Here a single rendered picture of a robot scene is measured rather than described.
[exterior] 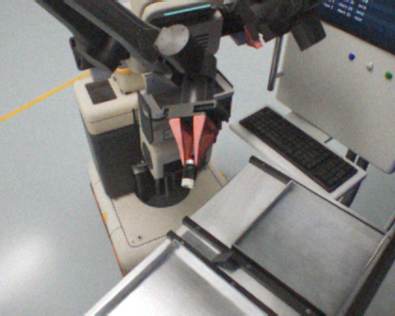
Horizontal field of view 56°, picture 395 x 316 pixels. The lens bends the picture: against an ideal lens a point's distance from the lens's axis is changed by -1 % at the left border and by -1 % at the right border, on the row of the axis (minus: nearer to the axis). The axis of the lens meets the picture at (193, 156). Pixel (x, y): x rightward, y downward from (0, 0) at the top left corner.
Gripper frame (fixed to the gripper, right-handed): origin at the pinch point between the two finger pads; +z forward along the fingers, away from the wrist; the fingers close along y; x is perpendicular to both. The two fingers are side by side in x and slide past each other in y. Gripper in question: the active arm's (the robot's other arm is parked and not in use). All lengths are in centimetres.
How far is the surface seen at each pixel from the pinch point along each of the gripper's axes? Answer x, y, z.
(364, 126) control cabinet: 63, 27, -30
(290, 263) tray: 38.4, 9.3, 13.3
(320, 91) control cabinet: 62, 15, -43
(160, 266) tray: 26.0, -18.2, 16.4
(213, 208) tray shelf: 37.5, -10.4, 0.3
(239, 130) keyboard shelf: 62, -13, -32
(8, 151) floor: 100, -177, -48
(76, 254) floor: 98, -106, 12
